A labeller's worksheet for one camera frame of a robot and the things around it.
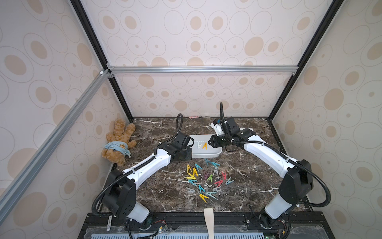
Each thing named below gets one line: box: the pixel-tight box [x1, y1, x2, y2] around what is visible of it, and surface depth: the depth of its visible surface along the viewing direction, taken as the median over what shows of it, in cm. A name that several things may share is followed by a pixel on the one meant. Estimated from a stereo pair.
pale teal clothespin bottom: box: [205, 191, 218, 201], surface depth 84 cm
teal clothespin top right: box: [204, 158, 221, 168], surface depth 96 cm
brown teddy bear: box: [101, 118, 137, 167], surface depth 96 cm
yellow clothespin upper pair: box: [186, 164, 199, 177], surface depth 93 cm
